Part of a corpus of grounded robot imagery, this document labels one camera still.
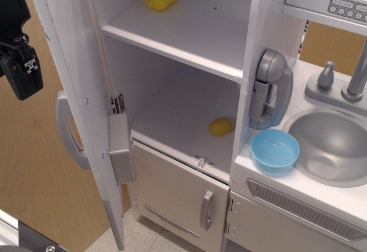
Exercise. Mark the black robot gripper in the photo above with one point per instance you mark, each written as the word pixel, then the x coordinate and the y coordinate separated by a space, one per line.
pixel 19 61

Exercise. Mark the white toy fridge door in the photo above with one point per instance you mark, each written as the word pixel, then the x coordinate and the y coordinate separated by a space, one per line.
pixel 71 32

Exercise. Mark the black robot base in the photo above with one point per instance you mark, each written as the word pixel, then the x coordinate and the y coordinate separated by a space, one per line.
pixel 24 238

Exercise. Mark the white toy fridge cabinet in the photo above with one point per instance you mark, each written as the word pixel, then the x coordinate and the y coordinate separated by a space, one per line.
pixel 182 68

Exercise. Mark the plywood board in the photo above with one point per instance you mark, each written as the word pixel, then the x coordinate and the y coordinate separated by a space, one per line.
pixel 40 184

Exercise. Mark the grey ice dispenser panel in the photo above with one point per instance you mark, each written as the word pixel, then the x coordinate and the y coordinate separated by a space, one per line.
pixel 121 148

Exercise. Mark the grey lower freezer door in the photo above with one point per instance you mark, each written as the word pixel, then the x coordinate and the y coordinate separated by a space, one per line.
pixel 170 193

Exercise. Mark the small yellow toy fruit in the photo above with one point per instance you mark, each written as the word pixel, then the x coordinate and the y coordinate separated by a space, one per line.
pixel 220 127

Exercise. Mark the light blue plastic bowl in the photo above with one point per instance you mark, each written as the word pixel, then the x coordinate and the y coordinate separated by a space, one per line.
pixel 274 152

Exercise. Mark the white oven door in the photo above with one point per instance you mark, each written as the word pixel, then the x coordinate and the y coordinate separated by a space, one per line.
pixel 256 227

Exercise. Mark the grey toy faucet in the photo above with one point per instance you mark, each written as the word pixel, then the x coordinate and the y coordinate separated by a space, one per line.
pixel 351 95

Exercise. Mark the grey oven vent panel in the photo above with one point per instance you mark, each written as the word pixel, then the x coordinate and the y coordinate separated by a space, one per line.
pixel 306 212

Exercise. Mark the grey toy sink basin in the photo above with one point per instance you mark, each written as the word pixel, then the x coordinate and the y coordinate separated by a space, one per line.
pixel 332 147

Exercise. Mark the toy microwave with keypad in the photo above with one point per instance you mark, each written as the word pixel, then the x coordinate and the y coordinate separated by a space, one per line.
pixel 349 15

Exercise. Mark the grey fridge door handle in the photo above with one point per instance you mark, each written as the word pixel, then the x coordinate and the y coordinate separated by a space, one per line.
pixel 63 121

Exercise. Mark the grey freezer door handle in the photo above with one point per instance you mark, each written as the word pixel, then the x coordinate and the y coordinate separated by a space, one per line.
pixel 205 219

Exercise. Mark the grey toy wall phone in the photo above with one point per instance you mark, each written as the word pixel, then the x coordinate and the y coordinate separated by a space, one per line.
pixel 272 91

